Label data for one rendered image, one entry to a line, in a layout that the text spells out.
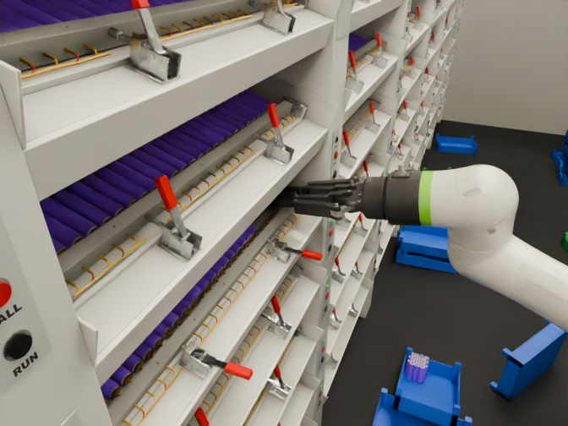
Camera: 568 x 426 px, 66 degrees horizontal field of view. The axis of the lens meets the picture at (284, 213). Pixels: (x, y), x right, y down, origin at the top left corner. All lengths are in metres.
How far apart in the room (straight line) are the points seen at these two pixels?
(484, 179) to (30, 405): 0.61
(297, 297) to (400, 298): 1.23
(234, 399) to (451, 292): 1.62
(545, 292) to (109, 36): 0.67
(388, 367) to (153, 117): 1.61
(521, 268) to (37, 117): 0.68
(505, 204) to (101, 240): 0.55
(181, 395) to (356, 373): 1.29
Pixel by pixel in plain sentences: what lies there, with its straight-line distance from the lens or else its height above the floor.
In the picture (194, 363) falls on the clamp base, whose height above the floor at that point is 0.96.
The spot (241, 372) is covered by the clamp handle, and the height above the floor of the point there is 0.96.
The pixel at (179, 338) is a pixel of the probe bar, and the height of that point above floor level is 0.97.
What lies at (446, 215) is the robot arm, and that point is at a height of 1.06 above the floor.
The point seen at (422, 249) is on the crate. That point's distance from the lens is 2.34.
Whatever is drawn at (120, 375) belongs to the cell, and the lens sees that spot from 0.60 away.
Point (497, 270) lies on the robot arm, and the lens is 0.80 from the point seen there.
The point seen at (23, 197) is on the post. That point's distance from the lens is 0.31.
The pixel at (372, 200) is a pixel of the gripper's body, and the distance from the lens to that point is 0.75.
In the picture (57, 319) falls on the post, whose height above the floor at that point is 1.19.
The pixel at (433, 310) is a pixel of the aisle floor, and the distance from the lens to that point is 2.17.
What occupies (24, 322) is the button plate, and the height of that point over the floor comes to 1.21.
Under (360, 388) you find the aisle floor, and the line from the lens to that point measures 1.80.
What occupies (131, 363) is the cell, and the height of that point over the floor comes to 0.98.
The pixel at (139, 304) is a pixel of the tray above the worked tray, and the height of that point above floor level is 1.13.
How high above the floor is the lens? 1.42
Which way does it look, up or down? 31 degrees down
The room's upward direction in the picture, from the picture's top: straight up
